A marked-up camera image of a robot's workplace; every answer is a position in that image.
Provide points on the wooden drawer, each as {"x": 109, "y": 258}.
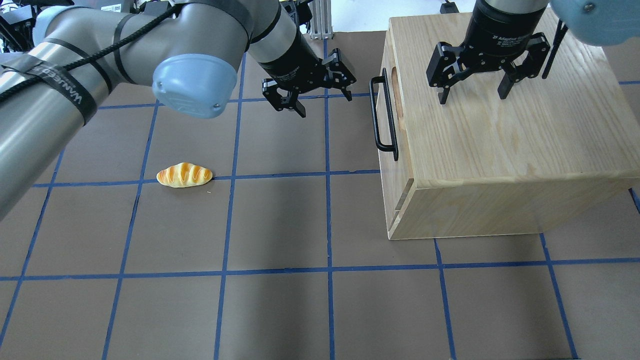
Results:
{"x": 396, "y": 184}
{"x": 390, "y": 134}

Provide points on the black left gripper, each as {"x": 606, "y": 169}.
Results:
{"x": 289, "y": 61}

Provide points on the aluminium frame post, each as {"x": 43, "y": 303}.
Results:
{"x": 321, "y": 27}

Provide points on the toy bread loaf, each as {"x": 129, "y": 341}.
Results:
{"x": 184, "y": 175}

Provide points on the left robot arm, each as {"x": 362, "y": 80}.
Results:
{"x": 189, "y": 55}

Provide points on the wooden drawer cabinet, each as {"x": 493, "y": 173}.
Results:
{"x": 485, "y": 166}

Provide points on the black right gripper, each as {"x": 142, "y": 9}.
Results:
{"x": 500, "y": 27}

